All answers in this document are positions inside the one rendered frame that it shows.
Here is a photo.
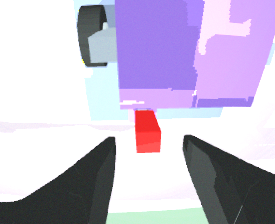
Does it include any light blue ramp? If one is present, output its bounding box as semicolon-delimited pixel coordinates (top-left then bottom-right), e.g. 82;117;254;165
73;0;223;121

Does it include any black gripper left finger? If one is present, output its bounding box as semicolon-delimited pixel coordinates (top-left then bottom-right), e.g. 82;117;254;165
0;136;117;224

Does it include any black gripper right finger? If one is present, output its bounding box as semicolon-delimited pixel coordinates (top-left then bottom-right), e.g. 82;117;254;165
181;135;275;224

